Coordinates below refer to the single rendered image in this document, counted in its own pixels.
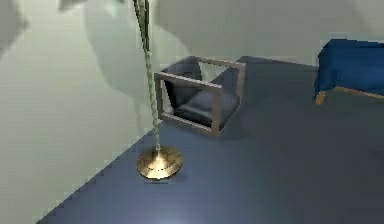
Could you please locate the brass floor lamp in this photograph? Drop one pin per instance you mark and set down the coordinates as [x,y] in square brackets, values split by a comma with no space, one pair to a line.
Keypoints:
[159,164]

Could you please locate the blue sofa with wooden legs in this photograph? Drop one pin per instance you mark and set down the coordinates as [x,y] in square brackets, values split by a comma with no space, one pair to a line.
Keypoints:
[353,65]

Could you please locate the dark armchair with wooden frame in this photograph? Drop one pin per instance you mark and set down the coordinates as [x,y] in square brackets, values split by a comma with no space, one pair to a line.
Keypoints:
[203,103]

